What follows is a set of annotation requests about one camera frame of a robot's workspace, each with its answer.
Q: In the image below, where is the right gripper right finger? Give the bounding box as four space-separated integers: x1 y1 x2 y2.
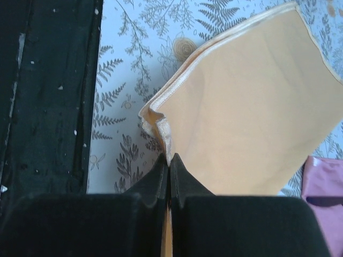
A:
169 154 330 257

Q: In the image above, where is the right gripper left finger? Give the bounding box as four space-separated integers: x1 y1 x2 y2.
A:
1 155 168 256

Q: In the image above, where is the orange satin napkin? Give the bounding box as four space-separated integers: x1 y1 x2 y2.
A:
139 2 342 256

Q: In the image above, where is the pink floral placemat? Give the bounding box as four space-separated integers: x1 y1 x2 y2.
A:
301 156 342 256

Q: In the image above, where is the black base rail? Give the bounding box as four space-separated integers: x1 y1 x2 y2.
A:
1 1 103 214

